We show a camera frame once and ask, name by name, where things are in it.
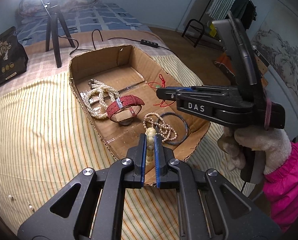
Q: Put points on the landscape wall poster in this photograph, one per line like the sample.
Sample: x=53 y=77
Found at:
x=281 y=62

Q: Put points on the yellow striped sheet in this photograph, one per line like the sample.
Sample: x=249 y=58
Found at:
x=38 y=130

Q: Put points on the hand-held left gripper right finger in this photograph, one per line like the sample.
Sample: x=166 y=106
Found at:
x=157 y=162

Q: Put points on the blue patterned quilt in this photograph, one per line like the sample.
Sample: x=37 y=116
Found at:
x=101 y=17

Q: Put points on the dark green garment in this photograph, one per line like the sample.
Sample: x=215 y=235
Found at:
x=240 y=3

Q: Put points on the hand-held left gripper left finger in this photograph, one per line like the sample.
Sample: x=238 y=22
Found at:
x=143 y=162

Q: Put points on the black garment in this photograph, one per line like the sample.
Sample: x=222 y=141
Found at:
x=250 y=12

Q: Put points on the checked bed sheet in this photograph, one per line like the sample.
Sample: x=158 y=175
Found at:
x=36 y=52

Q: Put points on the cardboard box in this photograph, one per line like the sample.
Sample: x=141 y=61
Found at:
x=139 y=62

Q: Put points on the black snack bag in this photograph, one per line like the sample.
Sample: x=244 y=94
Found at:
x=3 y=55

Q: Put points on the floral pillow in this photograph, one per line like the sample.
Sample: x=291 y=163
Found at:
x=71 y=2

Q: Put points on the person's right hand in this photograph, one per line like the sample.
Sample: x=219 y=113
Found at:
x=264 y=140

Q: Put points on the small pearl earring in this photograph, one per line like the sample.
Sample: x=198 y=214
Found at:
x=30 y=206
x=11 y=197

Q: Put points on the person's right forearm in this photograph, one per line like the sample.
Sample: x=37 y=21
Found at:
x=286 y=180

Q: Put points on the black clothes rack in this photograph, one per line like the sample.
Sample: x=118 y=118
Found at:
x=192 y=30

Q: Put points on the black tripod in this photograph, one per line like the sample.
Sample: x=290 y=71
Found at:
x=55 y=37

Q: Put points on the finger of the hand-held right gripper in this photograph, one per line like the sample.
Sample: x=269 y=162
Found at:
x=166 y=93
x=214 y=88

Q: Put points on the dark blue bangle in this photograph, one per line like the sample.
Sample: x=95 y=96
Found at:
x=186 y=130

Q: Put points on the wristwatch with tan cushion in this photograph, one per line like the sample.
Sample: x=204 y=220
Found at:
x=125 y=105

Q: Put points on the striped towel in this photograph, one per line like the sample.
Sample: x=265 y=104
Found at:
x=224 y=0

